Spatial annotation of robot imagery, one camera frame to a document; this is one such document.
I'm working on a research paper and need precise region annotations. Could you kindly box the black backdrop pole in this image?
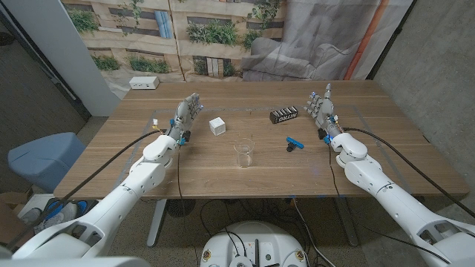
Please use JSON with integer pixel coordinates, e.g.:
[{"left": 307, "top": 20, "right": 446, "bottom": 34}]
[{"left": 366, "top": 0, "right": 416, "bottom": 81}]

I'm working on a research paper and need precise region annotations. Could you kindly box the black floor cable tangle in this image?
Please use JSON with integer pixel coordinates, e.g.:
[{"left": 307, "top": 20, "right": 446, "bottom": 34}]
[{"left": 200, "top": 198, "right": 335, "bottom": 253}]

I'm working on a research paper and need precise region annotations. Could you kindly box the thin black left arm wire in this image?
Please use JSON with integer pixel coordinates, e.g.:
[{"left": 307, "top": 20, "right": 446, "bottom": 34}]
[{"left": 176, "top": 146, "right": 186, "bottom": 204}]

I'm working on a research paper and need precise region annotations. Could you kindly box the black Nitro box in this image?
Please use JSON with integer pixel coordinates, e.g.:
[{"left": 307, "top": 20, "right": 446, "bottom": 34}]
[{"left": 269, "top": 105, "right": 299, "bottom": 125}]

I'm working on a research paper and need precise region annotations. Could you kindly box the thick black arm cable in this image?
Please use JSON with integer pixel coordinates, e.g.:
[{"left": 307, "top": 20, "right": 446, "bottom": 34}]
[
  {"left": 343, "top": 127, "right": 475, "bottom": 219},
  {"left": 5, "top": 128, "right": 168, "bottom": 251}
]

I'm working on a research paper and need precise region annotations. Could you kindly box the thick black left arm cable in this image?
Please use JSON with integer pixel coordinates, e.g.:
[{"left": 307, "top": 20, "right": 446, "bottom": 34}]
[{"left": 5, "top": 128, "right": 168, "bottom": 251}]

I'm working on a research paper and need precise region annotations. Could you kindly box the white table leg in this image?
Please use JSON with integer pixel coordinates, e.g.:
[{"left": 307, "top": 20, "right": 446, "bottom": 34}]
[{"left": 147, "top": 199, "right": 168, "bottom": 248}]

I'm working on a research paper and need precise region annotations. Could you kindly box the black round floor grille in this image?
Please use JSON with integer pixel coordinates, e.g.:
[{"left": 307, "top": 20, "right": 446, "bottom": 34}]
[{"left": 166, "top": 199, "right": 197, "bottom": 218}]

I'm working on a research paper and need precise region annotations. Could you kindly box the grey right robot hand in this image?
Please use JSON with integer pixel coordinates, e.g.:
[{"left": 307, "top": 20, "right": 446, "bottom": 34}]
[{"left": 303, "top": 83, "right": 344, "bottom": 145}]

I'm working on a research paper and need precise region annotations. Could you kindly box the clear glass beaker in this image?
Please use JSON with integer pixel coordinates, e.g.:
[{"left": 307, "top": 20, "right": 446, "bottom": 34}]
[{"left": 233, "top": 138, "right": 255, "bottom": 168}]

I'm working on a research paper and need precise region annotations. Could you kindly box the white floor cable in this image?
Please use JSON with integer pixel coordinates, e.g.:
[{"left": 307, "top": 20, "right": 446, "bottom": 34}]
[{"left": 292, "top": 198, "right": 337, "bottom": 267}]

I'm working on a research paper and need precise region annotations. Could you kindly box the thin black arm wire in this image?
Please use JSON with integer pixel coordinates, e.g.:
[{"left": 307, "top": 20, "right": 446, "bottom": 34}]
[
  {"left": 328, "top": 143, "right": 452, "bottom": 265},
  {"left": 176, "top": 146, "right": 186, "bottom": 204}
]

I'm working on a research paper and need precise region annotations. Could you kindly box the small white box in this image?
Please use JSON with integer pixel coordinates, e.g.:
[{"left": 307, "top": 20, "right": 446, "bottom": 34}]
[{"left": 209, "top": 116, "right": 226, "bottom": 136}]

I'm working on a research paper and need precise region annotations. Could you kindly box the blue grey stool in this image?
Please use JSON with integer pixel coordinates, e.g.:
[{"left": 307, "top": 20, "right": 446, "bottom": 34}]
[{"left": 7, "top": 132, "right": 87, "bottom": 194}]

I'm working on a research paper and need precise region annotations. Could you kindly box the grey table leg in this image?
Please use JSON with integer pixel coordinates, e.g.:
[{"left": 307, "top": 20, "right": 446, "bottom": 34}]
[{"left": 335, "top": 196, "right": 359, "bottom": 248}]

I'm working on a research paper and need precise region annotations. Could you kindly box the thin black right arm wire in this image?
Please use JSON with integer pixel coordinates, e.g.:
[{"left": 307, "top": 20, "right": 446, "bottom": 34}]
[{"left": 328, "top": 143, "right": 452, "bottom": 265}]

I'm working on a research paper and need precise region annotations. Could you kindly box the grey sneaker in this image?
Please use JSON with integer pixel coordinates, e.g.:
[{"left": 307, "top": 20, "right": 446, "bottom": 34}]
[
  {"left": 33, "top": 202, "right": 79, "bottom": 235},
  {"left": 18, "top": 207, "right": 42, "bottom": 227}
]

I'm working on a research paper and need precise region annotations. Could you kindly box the white floor board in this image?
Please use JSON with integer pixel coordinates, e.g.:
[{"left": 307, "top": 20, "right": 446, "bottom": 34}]
[{"left": 16, "top": 193, "right": 56, "bottom": 223}]

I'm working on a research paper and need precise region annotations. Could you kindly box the white power strip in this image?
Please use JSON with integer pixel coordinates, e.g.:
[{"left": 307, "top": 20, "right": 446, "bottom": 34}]
[{"left": 128, "top": 76, "right": 160, "bottom": 90}]

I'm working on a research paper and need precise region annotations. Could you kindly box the blue black paper clip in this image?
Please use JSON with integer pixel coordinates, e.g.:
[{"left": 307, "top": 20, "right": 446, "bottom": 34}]
[{"left": 286, "top": 136, "right": 305, "bottom": 153}]

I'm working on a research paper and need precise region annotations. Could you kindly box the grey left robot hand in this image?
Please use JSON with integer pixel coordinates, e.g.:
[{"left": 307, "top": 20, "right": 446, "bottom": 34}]
[{"left": 168, "top": 92, "right": 204, "bottom": 146}]

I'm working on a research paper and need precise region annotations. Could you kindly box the blue black foot pedal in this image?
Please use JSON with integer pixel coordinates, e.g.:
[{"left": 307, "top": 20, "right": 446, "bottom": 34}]
[
  {"left": 45, "top": 199, "right": 65, "bottom": 220},
  {"left": 76, "top": 200, "right": 99, "bottom": 217}
]

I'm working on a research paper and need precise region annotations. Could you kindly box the brown cardboard box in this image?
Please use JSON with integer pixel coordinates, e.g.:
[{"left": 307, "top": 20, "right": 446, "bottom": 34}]
[{"left": 0, "top": 191, "right": 34, "bottom": 245}]

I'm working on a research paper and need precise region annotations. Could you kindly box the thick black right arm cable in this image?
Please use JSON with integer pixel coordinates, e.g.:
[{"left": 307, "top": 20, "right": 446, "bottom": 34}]
[{"left": 343, "top": 127, "right": 475, "bottom": 219}]

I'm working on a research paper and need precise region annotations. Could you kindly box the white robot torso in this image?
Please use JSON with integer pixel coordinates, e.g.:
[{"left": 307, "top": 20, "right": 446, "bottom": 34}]
[{"left": 199, "top": 221, "right": 309, "bottom": 267}]

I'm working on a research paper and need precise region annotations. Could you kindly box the printed backdrop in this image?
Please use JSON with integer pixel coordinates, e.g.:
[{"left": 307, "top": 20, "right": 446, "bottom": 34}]
[{"left": 61, "top": 0, "right": 415, "bottom": 99}]

